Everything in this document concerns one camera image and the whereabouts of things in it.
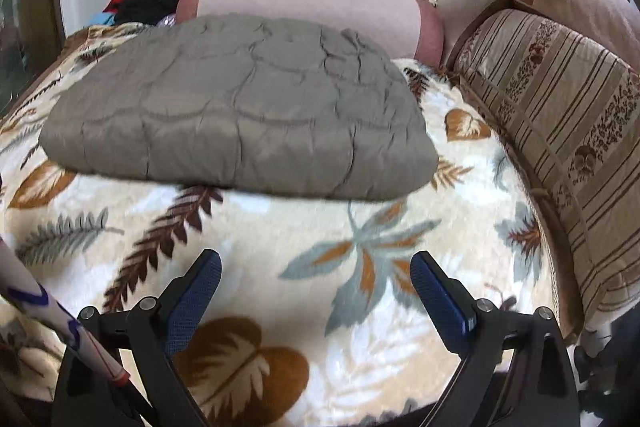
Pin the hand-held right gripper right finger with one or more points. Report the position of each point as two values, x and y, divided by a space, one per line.
440 302

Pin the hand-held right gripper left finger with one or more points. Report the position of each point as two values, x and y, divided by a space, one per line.
200 297

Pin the grey quilted blanket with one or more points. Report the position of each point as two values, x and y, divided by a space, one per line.
240 117

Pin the leaf print blanket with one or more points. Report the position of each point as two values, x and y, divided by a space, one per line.
300 307

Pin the white tube with blue marks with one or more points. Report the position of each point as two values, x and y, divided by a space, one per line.
65 322

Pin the striped floral cushion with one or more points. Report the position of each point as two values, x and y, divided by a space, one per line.
560 117

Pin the pale pink cushion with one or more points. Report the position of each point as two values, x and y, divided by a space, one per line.
465 17

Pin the blue clothing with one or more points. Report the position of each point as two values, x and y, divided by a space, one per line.
102 19

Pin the pink bolster pillow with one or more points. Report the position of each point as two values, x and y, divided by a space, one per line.
310 2

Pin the wooden glass door cabinet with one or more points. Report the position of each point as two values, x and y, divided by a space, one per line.
25 32

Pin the pink blanket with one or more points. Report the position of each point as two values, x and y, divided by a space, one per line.
585 12

